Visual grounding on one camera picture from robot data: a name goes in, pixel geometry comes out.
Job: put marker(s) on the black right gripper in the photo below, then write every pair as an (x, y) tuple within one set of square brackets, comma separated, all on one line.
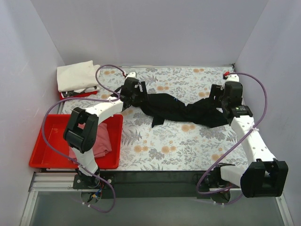
[(214, 93)]

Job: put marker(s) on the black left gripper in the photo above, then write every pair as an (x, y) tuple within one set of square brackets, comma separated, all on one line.
[(142, 92)]

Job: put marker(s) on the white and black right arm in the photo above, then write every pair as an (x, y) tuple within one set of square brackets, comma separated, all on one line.
[(265, 175)]

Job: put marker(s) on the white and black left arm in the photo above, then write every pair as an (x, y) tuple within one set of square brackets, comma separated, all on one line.
[(81, 130)]

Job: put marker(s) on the floral patterned table mat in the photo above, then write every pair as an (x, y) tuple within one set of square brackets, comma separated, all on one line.
[(176, 145)]

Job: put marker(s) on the pink t-shirt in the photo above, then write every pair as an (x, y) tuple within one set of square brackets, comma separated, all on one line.
[(102, 144)]

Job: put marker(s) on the folded cream white t-shirt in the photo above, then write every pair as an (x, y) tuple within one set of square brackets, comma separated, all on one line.
[(76, 76)]

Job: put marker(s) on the folded black white striped t-shirt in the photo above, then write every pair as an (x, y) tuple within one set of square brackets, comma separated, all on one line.
[(80, 92)]

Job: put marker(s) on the small red tray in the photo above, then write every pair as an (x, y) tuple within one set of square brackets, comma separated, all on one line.
[(75, 97)]

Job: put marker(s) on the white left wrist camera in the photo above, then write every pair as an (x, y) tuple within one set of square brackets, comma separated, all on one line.
[(130, 75)]

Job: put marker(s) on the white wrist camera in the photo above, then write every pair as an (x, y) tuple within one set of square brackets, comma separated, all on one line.
[(227, 76), (130, 75)]

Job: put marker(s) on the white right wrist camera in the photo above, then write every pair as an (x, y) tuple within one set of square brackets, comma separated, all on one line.
[(227, 76)]

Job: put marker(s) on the aluminium frame rail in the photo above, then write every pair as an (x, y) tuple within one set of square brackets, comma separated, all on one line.
[(51, 182)]

